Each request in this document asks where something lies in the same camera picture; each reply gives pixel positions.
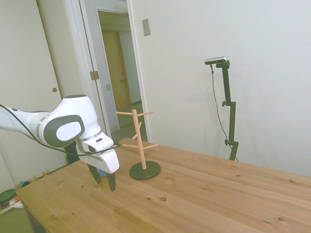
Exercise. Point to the green round floor item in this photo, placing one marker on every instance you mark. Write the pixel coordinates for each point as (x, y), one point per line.
(6, 196)

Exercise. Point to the white door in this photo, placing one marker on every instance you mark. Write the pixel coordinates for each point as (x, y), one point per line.
(63, 48)

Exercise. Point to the brass door hinge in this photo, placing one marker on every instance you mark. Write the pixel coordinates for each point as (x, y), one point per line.
(94, 75)

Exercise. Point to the black camera stand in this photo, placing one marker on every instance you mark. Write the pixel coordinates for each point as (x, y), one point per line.
(230, 116)

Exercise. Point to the wooden mug tree black base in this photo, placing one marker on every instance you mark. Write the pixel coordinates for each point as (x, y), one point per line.
(144, 171)

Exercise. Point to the grey wall switch plate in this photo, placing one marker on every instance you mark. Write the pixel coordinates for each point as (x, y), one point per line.
(146, 27)

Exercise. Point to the white floor item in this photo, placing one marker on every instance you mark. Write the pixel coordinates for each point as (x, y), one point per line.
(17, 205)

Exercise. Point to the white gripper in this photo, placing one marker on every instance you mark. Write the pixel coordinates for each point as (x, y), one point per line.
(107, 161)

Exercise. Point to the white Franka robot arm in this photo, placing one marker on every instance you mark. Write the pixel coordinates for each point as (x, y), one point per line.
(65, 121)

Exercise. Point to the silver exterior camera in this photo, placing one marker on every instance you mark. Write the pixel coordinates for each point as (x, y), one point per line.
(216, 60)

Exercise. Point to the black upright post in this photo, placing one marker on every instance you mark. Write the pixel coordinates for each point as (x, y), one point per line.
(72, 155)

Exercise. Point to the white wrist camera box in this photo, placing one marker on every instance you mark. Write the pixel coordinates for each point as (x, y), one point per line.
(97, 143)

